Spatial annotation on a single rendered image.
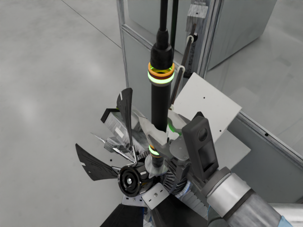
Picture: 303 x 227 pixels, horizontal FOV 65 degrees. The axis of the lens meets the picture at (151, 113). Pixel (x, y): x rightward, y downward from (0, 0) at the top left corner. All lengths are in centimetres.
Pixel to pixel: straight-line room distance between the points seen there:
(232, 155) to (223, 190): 101
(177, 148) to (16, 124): 255
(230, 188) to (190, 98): 67
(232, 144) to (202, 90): 54
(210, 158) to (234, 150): 103
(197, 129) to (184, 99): 69
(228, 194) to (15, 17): 440
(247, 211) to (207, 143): 13
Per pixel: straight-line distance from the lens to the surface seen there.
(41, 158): 256
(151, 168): 68
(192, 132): 39
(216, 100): 102
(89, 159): 111
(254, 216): 45
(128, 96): 91
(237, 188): 46
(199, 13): 103
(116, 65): 319
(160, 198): 95
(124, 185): 95
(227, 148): 147
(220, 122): 102
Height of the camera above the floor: 208
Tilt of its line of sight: 52 degrees down
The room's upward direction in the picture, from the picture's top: straight up
